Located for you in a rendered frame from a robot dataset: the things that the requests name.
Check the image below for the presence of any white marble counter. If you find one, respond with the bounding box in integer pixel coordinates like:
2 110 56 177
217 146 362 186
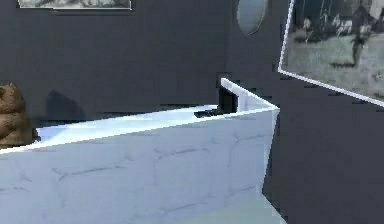
0 77 288 224

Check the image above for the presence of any large white framed picture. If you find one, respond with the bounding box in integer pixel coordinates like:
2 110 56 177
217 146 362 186
277 0 384 108

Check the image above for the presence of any oval grey wall mirror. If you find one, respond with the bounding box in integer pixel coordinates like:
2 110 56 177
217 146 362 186
236 0 269 36

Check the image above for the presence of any brown teddy bear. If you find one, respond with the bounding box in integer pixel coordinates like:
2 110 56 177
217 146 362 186
0 82 42 150

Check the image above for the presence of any white framed grey picture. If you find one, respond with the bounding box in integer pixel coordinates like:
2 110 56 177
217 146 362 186
17 0 133 11

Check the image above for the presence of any flat black object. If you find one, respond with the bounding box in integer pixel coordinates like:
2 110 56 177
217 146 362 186
193 105 225 119

